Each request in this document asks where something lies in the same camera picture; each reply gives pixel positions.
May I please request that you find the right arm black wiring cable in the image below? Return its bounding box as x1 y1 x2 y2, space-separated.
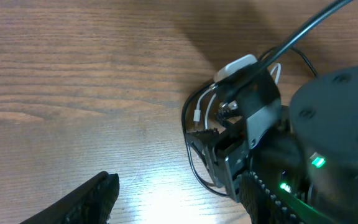
222 0 354 103

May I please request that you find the black usb cable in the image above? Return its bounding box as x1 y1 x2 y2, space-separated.
180 46 319 198

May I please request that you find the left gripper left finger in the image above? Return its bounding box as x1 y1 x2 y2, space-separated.
22 171 119 224

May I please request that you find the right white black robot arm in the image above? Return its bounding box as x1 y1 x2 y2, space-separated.
185 65 358 223

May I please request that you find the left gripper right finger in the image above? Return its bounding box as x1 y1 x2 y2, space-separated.
239 171 332 224

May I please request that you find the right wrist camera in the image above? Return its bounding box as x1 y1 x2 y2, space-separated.
213 54 258 83

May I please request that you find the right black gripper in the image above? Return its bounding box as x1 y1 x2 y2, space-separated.
185 62 281 202

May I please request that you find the white usb cable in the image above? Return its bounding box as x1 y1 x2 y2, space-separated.
193 62 282 131

